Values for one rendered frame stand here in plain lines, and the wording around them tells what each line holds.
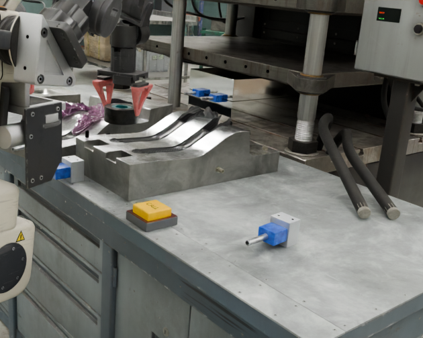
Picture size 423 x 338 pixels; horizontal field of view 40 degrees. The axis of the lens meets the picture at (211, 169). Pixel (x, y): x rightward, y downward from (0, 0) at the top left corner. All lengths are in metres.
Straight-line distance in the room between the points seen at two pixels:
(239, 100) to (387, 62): 0.65
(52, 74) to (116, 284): 0.64
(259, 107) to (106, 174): 1.05
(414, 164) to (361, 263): 1.31
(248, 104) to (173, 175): 0.93
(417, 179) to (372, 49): 0.78
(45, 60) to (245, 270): 0.51
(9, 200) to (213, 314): 0.45
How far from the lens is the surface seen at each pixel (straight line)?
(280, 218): 1.18
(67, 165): 1.46
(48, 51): 1.00
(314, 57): 1.87
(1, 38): 0.99
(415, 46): 1.81
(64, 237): 1.68
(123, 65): 1.33
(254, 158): 1.58
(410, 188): 2.48
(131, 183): 1.34
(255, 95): 2.30
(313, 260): 1.15
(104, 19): 1.07
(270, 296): 1.01
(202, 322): 1.20
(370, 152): 2.15
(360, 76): 2.16
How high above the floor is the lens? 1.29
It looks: 18 degrees down
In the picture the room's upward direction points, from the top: 5 degrees clockwise
